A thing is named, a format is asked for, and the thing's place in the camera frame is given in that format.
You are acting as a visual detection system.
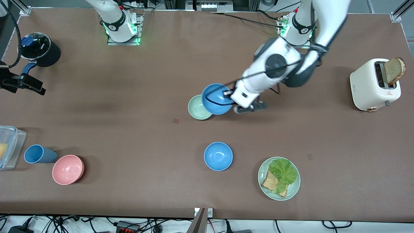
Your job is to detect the blue bowl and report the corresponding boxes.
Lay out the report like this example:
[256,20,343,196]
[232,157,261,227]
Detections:
[204,142,233,171]
[202,83,234,115]

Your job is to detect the mint green bowl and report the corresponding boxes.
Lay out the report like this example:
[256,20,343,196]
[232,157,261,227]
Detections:
[188,94,214,120]

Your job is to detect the pink bowl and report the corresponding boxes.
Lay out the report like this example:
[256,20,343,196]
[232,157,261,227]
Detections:
[52,155,85,185]

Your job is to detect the glass lid blue knob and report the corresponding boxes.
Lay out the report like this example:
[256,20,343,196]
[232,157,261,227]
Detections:
[17,32,51,61]

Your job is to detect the clear plastic container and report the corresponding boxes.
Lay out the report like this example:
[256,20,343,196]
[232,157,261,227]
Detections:
[0,126,27,171]

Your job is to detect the blue cup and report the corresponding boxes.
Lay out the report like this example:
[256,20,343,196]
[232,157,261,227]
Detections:
[24,144,58,164]

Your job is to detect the green lettuce leaf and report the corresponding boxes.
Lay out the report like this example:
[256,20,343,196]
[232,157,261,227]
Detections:
[269,159,298,194]

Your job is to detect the brown bread slice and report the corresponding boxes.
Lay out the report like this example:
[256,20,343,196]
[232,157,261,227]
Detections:
[261,170,288,198]

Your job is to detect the pale green plate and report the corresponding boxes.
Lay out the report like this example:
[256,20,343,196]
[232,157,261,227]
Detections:
[258,157,301,201]

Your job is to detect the white toaster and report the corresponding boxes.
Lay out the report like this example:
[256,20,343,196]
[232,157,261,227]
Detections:
[350,58,401,112]

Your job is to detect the dark metal pole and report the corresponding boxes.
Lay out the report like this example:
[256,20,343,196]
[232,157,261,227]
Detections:
[187,208,206,233]

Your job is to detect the toast slice in toaster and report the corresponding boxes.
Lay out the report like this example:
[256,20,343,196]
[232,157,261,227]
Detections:
[384,57,406,86]

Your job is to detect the black power strip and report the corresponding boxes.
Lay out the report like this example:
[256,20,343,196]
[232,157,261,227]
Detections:
[116,221,140,233]

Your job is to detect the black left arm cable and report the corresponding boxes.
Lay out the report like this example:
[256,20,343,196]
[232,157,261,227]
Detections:
[203,45,324,107]

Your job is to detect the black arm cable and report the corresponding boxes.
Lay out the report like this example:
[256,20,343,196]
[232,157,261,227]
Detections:
[0,0,22,68]
[203,45,324,107]

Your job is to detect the black pot blue handle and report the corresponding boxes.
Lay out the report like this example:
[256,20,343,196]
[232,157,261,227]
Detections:
[17,32,61,78]

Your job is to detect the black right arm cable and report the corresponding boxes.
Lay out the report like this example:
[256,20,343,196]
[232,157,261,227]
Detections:
[0,0,22,68]

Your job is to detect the black cable on table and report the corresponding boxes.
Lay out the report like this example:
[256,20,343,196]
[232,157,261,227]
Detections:
[210,11,285,29]

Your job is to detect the white metal bracket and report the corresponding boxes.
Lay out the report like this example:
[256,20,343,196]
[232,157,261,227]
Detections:
[194,208,214,218]

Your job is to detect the black cable loop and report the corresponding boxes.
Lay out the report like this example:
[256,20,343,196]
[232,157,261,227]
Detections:
[322,221,353,229]

